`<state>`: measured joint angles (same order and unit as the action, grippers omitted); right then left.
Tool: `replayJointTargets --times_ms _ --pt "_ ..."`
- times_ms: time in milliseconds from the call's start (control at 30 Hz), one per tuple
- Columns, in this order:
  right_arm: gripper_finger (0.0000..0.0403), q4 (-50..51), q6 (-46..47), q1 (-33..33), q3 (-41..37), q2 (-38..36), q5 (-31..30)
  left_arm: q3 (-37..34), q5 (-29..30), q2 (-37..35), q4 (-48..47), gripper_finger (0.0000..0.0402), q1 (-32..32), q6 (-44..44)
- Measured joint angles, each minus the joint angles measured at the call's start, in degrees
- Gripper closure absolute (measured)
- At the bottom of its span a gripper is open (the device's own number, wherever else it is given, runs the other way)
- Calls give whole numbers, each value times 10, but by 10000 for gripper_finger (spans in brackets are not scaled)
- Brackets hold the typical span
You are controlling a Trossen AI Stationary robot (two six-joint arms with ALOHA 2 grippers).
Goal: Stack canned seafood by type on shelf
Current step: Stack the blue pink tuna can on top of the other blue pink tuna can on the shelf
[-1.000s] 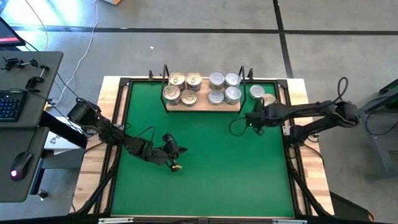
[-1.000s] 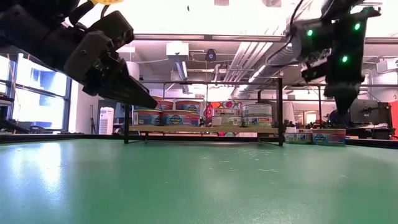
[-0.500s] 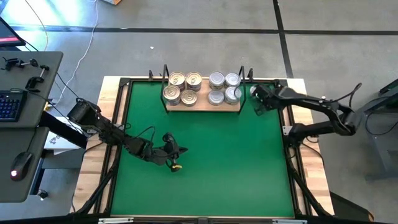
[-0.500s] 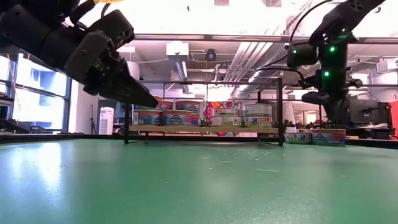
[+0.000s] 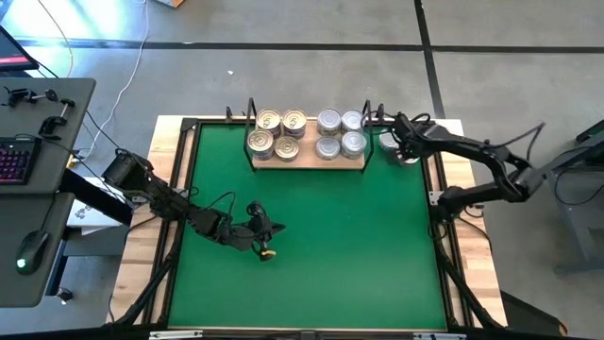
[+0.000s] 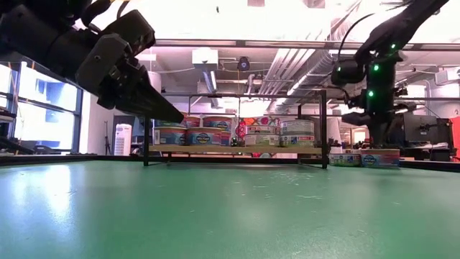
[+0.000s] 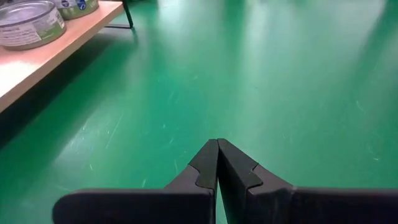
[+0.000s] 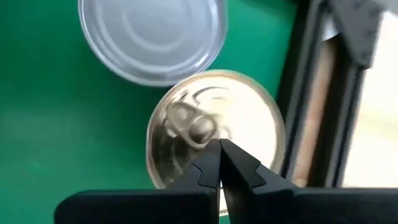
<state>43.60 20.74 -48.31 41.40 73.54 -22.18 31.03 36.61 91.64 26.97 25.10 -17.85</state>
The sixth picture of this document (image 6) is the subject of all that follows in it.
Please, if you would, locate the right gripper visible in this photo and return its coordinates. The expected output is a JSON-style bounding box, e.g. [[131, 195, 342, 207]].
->
[[341, 50, 403, 149]]

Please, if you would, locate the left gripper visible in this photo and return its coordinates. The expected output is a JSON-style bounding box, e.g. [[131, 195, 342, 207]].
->
[[0, 5, 185, 124]]

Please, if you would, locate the cluttered background workbench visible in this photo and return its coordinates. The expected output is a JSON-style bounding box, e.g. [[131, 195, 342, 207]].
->
[[341, 138, 371, 150]]

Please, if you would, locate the black background monitor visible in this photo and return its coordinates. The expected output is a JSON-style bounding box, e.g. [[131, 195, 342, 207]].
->
[[402, 114, 452, 145]]

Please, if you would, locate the white ceiling unit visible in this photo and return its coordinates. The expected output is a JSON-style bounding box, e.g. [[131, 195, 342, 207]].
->
[[191, 48, 219, 66]]

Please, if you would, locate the white plastic jug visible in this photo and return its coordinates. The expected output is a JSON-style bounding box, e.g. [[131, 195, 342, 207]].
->
[[114, 124, 133, 156]]

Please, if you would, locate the orange red fabric panel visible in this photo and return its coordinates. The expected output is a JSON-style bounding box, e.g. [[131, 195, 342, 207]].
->
[[449, 117, 460, 146]]

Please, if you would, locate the large window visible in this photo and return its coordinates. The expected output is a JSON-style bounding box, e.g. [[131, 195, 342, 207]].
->
[[0, 60, 86, 154]]

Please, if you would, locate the black ceiling spotlight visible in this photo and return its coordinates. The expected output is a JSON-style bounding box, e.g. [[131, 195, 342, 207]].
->
[[236, 56, 252, 72]]

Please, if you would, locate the long grey ceiling beam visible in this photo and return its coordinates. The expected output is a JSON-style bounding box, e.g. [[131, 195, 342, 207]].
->
[[154, 38, 460, 51]]

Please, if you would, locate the green table mat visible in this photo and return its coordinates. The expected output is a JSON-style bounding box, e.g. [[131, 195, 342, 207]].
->
[[0, 160, 460, 259]]

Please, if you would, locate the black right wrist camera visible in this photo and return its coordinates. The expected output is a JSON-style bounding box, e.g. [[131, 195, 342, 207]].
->
[[330, 58, 367, 86]]

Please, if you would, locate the black background rig frame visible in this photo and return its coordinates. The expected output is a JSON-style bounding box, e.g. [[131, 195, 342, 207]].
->
[[172, 94, 460, 152]]

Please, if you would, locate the silver ceiling duct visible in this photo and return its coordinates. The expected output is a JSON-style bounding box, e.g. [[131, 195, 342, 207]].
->
[[258, 21, 364, 114]]

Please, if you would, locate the white wall unit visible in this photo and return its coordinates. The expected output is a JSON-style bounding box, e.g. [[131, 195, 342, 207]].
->
[[434, 68, 460, 86]]

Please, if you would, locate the black metal rig frame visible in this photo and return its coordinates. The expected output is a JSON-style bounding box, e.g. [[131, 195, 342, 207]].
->
[[0, 153, 460, 173]]

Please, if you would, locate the wooden shelf black metal frame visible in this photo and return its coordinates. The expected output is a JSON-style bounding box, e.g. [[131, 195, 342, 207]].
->
[[143, 88, 330, 170]]

